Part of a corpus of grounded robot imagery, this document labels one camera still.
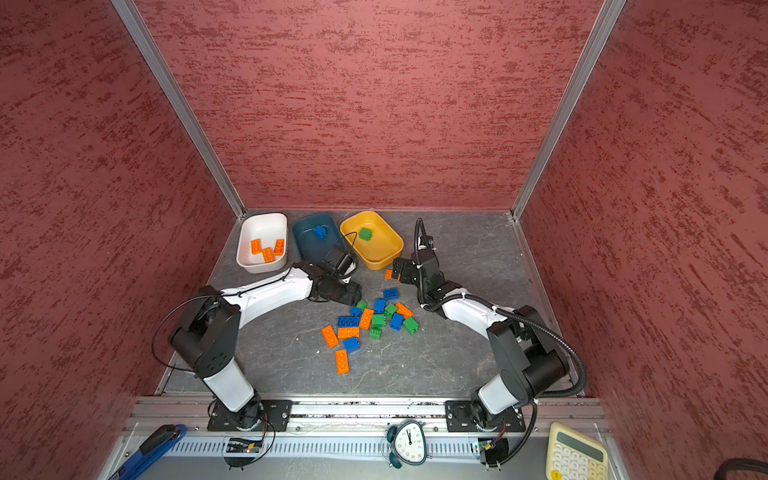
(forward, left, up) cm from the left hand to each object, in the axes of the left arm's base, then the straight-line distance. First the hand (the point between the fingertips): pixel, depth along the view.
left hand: (349, 299), depth 90 cm
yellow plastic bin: (+28, -6, -5) cm, 29 cm away
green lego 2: (-2, -13, -4) cm, 13 cm away
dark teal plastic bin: (+29, +16, -4) cm, 33 cm away
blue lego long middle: (-6, 0, -4) cm, 7 cm away
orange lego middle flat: (-9, +1, -4) cm, 10 cm away
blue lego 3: (0, -9, -5) cm, 10 cm away
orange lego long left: (-10, +5, -5) cm, 13 cm away
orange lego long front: (-17, +1, -5) cm, 18 cm away
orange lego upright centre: (-4, -5, -5) cm, 8 cm away
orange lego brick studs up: (+18, +31, -3) cm, 36 cm away
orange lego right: (-1, -17, -4) cm, 17 cm away
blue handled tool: (-39, +42, -2) cm, 57 cm away
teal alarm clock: (-37, -17, 0) cm, 40 cm away
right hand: (+8, -17, +6) cm, 20 cm away
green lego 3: (-6, -9, -3) cm, 11 cm away
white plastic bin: (+26, +36, -4) cm, 45 cm away
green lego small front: (-10, -8, -3) cm, 13 cm away
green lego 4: (-7, -19, -3) cm, 21 cm away
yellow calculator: (-39, -56, -2) cm, 68 cm away
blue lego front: (-12, -1, -5) cm, 13 cm away
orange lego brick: (+22, +37, -3) cm, 43 cm away
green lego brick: (+30, -3, -4) cm, 30 cm away
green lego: (-2, -4, 0) cm, 5 cm away
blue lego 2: (-3, -2, -3) cm, 5 cm away
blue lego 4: (-6, -15, -2) cm, 16 cm away
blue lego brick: (+30, +15, -2) cm, 33 cm away
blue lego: (+5, -13, -5) cm, 15 cm away
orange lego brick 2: (+22, +29, -3) cm, 36 cm away
